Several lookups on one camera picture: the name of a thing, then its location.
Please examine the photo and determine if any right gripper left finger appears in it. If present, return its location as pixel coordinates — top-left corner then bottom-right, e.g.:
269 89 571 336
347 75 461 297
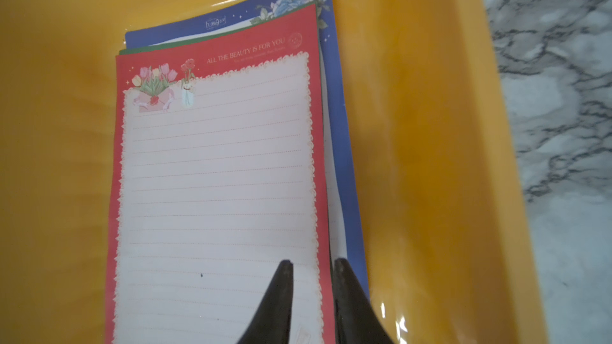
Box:
237 260 294 344

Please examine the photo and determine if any blue stationery paper stack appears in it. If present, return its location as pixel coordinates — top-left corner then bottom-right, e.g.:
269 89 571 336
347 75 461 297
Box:
125 0 369 291

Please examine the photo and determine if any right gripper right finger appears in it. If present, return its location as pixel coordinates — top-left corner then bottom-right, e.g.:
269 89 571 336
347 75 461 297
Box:
333 258 392 344

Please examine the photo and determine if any yellow storage tray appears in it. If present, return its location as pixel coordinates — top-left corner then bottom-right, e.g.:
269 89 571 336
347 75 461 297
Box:
1 0 548 343

